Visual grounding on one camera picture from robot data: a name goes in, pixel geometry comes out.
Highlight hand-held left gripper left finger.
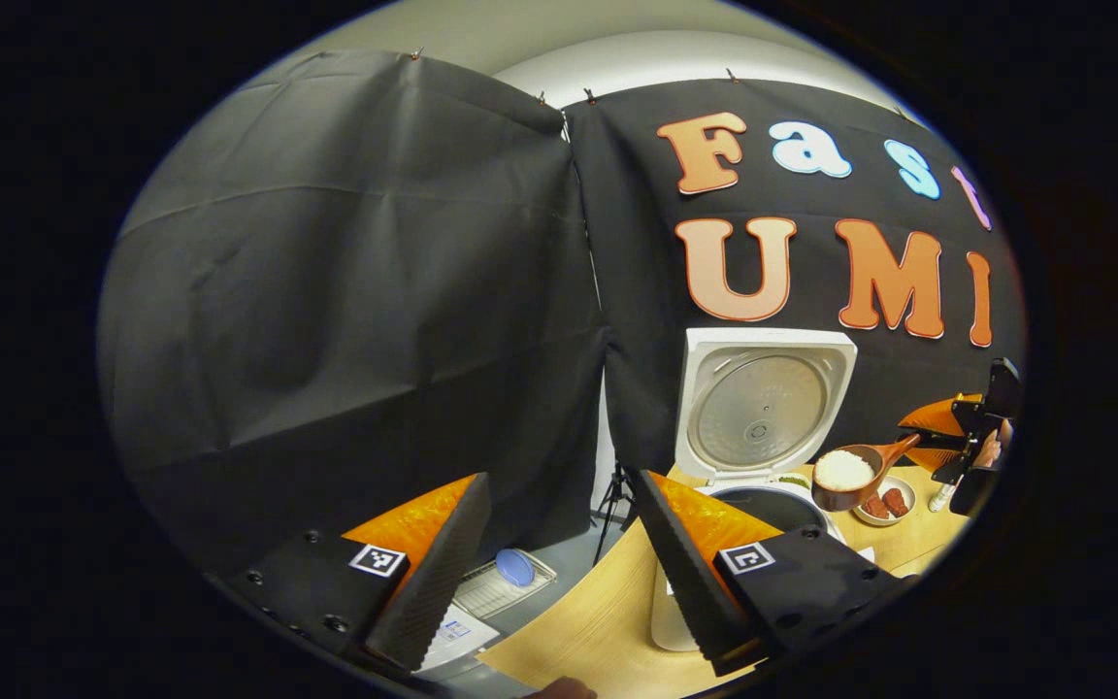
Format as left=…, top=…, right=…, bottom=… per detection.
left=222, top=473, right=493, bottom=675

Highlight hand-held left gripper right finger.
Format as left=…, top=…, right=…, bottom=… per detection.
left=633, top=470, right=916, bottom=679

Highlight brown wooden spoon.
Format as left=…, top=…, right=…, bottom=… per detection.
left=811, top=434, right=922, bottom=514

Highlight white rice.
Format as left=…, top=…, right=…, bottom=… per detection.
left=814, top=449, right=875, bottom=491

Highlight white rice cooker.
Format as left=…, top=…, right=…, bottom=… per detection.
left=651, top=328, right=876, bottom=653

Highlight white round plate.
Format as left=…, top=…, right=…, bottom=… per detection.
left=853, top=476, right=917, bottom=527

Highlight white printed paper sheet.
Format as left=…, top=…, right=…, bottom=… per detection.
left=416, top=607, right=502, bottom=673

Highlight black tripod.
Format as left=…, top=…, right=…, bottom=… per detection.
left=593, top=464, right=640, bottom=566

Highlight black backdrop cloth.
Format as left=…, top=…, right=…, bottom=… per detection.
left=98, top=49, right=1026, bottom=583

